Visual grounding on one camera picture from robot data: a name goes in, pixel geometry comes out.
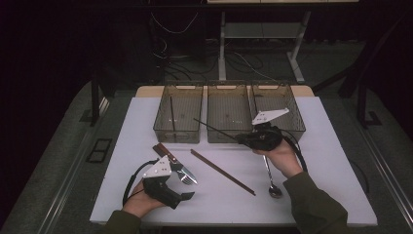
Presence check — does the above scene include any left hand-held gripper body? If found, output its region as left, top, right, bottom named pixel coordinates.
left=141, top=155, right=183, bottom=210

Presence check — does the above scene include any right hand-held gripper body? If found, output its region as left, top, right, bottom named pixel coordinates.
left=251, top=107, right=290, bottom=152

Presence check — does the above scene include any wooden-handled fork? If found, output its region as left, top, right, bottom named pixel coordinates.
left=152, top=144, right=195, bottom=186

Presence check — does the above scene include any wooden-handled knife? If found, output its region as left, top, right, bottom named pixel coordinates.
left=157, top=142, right=199, bottom=185

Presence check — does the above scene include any black chopstick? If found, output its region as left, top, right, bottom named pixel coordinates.
left=193, top=117, right=242, bottom=141
left=169, top=96, right=177, bottom=141

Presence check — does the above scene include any smoky clear plastic bin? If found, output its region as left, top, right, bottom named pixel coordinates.
left=250, top=81, right=307, bottom=144
left=206, top=81, right=254, bottom=144
left=152, top=81, right=205, bottom=144

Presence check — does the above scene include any metal spoon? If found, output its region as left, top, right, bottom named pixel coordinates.
left=262, top=155, right=284, bottom=199

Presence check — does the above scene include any person's right hand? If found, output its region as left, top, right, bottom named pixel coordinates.
left=252, top=139, right=305, bottom=179

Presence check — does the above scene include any person's left hand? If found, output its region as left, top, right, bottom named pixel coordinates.
left=122, top=180, right=168, bottom=218

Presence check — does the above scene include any white desk with metal legs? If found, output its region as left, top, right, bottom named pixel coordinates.
left=206, top=0, right=359, bottom=84

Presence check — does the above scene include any black metal stand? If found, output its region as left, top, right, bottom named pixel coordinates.
left=79, top=71, right=103, bottom=128
left=355, top=81, right=384, bottom=130

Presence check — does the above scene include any left hand-held gripper black cable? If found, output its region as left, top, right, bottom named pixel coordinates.
left=122, top=158, right=160, bottom=208

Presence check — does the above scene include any hand-held gripper black cable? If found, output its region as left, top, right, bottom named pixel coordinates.
left=122, top=158, right=160, bottom=208
left=280, top=128, right=309, bottom=174

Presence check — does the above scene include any right hand-held gripper black cable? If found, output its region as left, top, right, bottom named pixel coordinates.
left=280, top=128, right=309, bottom=174

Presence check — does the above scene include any white floor cable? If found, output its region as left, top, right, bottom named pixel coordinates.
left=233, top=52, right=278, bottom=82

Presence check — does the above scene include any tangle of black cables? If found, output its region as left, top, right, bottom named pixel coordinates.
left=162, top=48, right=265, bottom=81

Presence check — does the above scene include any metal floor rail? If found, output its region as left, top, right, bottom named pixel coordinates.
left=357, top=130, right=413, bottom=222
left=38, top=97, right=110, bottom=234

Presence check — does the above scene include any hanging white cable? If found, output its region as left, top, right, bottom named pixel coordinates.
left=150, top=11, right=200, bottom=35

